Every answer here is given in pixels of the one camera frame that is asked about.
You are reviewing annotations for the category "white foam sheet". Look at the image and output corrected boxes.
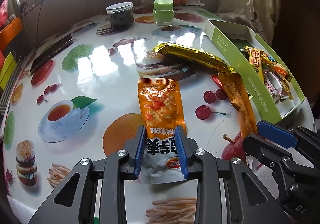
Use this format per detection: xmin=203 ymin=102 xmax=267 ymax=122
xmin=6 ymin=156 xmax=285 ymax=224

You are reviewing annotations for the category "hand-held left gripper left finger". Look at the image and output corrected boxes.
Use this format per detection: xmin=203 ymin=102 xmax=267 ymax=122
xmin=29 ymin=125 xmax=147 ymax=224

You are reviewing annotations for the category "white lid plastic jar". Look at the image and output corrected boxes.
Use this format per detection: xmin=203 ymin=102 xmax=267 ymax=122
xmin=106 ymin=2 xmax=134 ymax=31

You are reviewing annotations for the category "white pink snack packet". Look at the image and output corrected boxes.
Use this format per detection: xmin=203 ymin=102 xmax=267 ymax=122
xmin=264 ymin=70 xmax=292 ymax=95

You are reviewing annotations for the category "small white red packet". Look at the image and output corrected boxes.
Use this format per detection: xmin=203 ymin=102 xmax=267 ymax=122
xmin=271 ymin=92 xmax=294 ymax=104

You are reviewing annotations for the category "green lid glass jar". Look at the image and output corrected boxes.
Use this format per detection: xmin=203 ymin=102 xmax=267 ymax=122
xmin=152 ymin=0 xmax=175 ymax=26

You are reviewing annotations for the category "lime yellow box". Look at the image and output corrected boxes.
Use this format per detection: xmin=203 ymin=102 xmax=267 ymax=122
xmin=0 ymin=52 xmax=17 ymax=89

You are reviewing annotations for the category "small yellow snack packet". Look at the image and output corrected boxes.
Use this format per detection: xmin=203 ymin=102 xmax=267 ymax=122
xmin=245 ymin=46 xmax=265 ymax=83

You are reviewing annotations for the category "orange box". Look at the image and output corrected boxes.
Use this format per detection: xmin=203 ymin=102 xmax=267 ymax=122
xmin=0 ymin=17 xmax=23 ymax=50

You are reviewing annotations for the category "red snack packet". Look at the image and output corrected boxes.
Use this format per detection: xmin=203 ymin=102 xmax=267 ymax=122
xmin=211 ymin=75 xmax=224 ymax=88

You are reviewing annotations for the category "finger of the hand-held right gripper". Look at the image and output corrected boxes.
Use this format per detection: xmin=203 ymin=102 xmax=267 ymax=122
xmin=242 ymin=134 xmax=300 ymax=200
xmin=257 ymin=120 xmax=320 ymax=155

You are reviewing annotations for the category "green cardboard box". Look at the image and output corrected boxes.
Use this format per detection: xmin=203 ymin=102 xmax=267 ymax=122
xmin=204 ymin=19 xmax=307 ymax=124

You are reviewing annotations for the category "red box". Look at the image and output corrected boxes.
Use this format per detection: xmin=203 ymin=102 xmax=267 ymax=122
xmin=0 ymin=1 xmax=9 ymax=26

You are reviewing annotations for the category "cream dotted curtain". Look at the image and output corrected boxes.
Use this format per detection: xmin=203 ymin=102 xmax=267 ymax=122
xmin=216 ymin=0 xmax=283 ymax=46

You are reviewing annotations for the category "orange foil snack packet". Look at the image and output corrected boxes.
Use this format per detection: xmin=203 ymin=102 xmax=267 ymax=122
xmin=218 ymin=72 xmax=258 ymax=137

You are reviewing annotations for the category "black phone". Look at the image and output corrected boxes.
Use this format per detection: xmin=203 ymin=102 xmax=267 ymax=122
xmin=30 ymin=34 xmax=73 ymax=74

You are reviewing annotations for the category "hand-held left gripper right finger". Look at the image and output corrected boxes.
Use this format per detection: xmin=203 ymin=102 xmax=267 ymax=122
xmin=174 ymin=125 xmax=290 ymax=224

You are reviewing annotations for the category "orange chip bag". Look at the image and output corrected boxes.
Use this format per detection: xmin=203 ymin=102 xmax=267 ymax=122
xmin=137 ymin=77 xmax=188 ymax=184

